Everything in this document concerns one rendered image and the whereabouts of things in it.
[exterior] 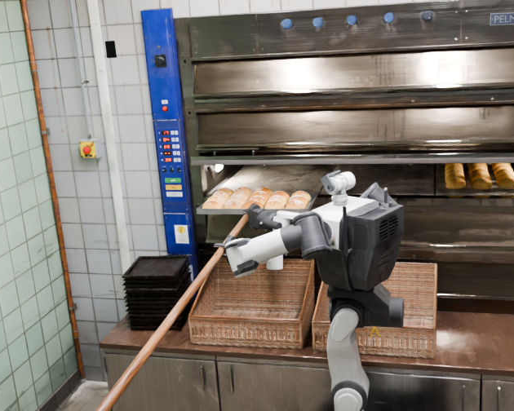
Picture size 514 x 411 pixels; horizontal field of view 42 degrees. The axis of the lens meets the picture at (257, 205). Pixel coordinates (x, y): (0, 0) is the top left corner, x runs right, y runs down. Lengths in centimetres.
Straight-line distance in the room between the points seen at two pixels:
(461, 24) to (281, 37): 83
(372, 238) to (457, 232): 113
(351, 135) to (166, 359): 141
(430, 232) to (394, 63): 85
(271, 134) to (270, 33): 49
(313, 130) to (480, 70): 82
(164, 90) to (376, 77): 107
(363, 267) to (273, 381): 103
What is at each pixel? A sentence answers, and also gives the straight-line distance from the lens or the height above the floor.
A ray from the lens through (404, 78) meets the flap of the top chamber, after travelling 328.
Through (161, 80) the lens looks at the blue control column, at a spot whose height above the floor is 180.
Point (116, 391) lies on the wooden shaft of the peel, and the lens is 187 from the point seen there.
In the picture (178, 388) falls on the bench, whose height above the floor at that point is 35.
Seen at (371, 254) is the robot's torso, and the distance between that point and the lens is 240.
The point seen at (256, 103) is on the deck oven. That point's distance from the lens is 341.
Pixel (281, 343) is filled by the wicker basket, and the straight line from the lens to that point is 328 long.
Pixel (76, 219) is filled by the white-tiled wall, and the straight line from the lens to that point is 397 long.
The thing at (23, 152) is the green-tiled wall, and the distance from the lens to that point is 376.
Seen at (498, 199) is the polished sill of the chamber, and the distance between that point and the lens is 341.
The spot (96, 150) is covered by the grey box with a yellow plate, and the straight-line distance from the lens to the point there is 371.
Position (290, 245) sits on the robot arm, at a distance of 235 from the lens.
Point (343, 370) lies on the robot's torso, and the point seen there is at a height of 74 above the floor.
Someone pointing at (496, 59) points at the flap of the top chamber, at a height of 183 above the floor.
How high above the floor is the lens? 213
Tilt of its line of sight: 16 degrees down
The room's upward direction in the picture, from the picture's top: 4 degrees counter-clockwise
